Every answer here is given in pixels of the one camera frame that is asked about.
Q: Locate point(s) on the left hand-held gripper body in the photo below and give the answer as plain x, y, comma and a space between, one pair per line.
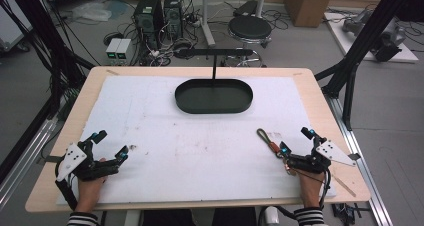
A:
87, 167

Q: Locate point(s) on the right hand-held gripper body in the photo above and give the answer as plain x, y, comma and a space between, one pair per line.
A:
308, 161

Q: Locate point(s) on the person's left hand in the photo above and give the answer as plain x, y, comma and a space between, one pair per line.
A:
89, 191

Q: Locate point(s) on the person's right hand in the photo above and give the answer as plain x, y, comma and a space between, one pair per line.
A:
310, 187

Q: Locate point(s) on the grey tape strip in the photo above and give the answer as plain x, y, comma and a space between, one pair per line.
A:
50, 159
354, 156

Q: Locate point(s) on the thin wooden stick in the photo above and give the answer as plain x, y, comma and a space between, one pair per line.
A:
343, 185

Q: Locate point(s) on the white foam mat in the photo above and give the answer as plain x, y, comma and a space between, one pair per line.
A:
200, 152

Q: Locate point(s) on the black oval tray stand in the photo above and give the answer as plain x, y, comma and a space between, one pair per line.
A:
213, 101

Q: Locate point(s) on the white power supply unit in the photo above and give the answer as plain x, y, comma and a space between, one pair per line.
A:
124, 48
112, 48

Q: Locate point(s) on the white floor platform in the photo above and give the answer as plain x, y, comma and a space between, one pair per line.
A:
343, 41

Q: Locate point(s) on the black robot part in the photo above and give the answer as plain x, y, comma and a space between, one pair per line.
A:
388, 44

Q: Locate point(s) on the black round stool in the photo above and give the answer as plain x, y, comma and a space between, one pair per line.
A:
250, 27

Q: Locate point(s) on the grey robot part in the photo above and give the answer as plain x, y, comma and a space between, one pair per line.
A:
356, 21

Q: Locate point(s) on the clear plastic bag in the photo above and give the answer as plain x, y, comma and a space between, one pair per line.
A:
91, 12

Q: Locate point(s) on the black computer tower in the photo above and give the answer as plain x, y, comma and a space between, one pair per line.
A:
173, 16
148, 19

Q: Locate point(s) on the brown cardboard box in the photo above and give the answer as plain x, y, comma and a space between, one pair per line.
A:
308, 4

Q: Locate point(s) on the black flat device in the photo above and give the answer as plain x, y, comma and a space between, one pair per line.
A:
246, 8

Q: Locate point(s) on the grey desk leg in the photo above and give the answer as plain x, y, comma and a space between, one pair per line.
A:
206, 19

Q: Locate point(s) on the aluminium rail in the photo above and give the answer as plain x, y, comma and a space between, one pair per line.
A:
23, 162
363, 172

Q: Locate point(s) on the black metal frame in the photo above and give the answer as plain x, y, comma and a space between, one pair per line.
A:
50, 36
366, 36

